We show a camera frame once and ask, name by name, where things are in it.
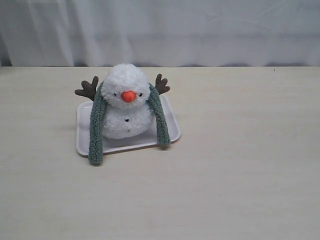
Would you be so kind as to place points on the green knitted scarf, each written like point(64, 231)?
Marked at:
point(98, 112)

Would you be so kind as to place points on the white plush snowman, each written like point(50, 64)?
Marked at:
point(126, 90)

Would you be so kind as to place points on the white curtain backdrop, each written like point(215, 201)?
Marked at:
point(162, 33)

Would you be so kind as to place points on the white rectangular plastic tray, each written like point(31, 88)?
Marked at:
point(147, 139)

